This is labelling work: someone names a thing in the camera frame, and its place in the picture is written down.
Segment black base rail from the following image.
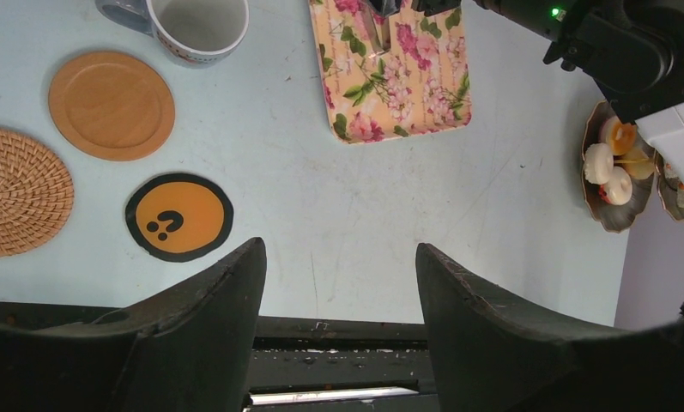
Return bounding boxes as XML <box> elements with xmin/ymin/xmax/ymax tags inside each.
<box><xmin>0</xmin><ymin>300</ymin><xmax>442</xmax><ymax>412</ymax></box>

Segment pink handled metal tongs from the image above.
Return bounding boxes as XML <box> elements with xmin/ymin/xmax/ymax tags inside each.
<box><xmin>361</xmin><ymin>0</ymin><xmax>399</xmax><ymax>57</ymax></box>

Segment white donut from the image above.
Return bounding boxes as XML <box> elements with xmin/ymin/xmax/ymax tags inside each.
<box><xmin>584</xmin><ymin>142</ymin><xmax>614</xmax><ymax>185</ymax></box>
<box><xmin>598</xmin><ymin>167</ymin><xmax>633</xmax><ymax>206</ymax></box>

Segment upper wooden round coaster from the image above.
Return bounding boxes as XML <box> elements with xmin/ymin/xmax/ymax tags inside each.
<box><xmin>47</xmin><ymin>51</ymin><xmax>175</xmax><ymax>161</ymax></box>

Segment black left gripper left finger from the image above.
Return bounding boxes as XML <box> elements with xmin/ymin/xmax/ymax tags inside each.
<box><xmin>0</xmin><ymin>238</ymin><xmax>267</xmax><ymax>411</ymax></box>

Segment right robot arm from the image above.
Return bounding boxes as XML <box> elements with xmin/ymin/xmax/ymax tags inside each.
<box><xmin>478</xmin><ymin>0</ymin><xmax>684</xmax><ymax>182</ymax></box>

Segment orange glazed donut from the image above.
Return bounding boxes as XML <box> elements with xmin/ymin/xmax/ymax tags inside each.
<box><xmin>598</xmin><ymin>116</ymin><xmax>638</xmax><ymax>156</ymax></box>

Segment blue grey mug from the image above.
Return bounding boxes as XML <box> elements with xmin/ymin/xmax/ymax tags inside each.
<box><xmin>95</xmin><ymin>0</ymin><xmax>250</xmax><ymax>68</ymax></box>

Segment wooden round coaster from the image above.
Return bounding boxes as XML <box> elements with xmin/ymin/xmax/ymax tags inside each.
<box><xmin>47</xmin><ymin>51</ymin><xmax>175</xmax><ymax>161</ymax></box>
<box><xmin>0</xmin><ymin>128</ymin><xmax>75</xmax><ymax>258</ymax></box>

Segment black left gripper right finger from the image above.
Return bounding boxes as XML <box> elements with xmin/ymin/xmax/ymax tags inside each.
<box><xmin>415</xmin><ymin>244</ymin><xmax>684</xmax><ymax>411</ymax></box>

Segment floral rectangular tray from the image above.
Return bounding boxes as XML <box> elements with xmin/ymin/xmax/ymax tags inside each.
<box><xmin>309</xmin><ymin>1</ymin><xmax>472</xmax><ymax>144</ymax></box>

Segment lower wooden round coaster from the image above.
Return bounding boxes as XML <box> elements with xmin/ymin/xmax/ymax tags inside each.
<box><xmin>0</xmin><ymin>128</ymin><xmax>75</xmax><ymax>258</ymax></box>

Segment tan round cookie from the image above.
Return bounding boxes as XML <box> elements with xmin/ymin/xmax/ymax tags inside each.
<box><xmin>616</xmin><ymin>147</ymin><xmax>655</xmax><ymax>180</ymax></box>

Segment orange question mark coaster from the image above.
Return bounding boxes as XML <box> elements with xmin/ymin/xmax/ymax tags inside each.
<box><xmin>124</xmin><ymin>172</ymin><xmax>234</xmax><ymax>263</ymax></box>

